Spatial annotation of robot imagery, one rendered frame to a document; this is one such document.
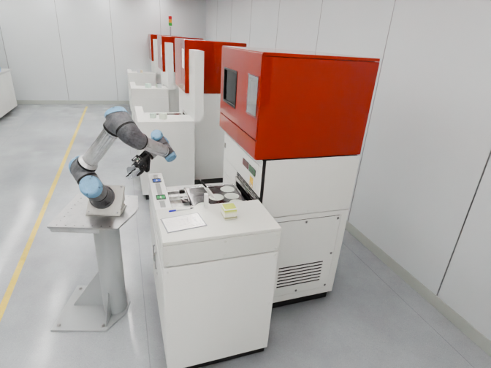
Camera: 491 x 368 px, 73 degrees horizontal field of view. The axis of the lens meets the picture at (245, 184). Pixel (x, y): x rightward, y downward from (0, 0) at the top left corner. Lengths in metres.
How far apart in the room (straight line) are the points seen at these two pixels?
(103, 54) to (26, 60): 1.76
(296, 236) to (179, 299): 0.92
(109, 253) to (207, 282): 0.80
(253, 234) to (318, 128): 0.77
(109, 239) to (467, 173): 2.47
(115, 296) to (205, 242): 1.09
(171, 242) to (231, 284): 0.45
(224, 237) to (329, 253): 1.09
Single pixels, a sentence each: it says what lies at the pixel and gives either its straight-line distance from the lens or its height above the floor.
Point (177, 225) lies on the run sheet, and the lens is 1.77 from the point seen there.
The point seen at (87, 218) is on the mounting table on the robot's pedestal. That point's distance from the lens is 2.23.
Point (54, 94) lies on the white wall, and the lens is 10.10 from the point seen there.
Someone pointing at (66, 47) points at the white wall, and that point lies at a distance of 9.92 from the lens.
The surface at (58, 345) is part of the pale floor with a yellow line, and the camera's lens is 2.66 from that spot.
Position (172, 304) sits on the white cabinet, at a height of 0.58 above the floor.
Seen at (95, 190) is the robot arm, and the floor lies 1.04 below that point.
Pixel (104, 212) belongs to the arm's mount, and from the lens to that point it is 2.24.
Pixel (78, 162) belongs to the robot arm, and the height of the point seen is 1.17.
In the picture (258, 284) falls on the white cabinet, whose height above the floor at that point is 0.61.
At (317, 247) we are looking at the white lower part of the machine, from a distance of 2.50.
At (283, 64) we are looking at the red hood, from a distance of 1.90.
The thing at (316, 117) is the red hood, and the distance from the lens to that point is 2.06.
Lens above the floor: 1.88
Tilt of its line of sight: 24 degrees down
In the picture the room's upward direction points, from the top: 4 degrees clockwise
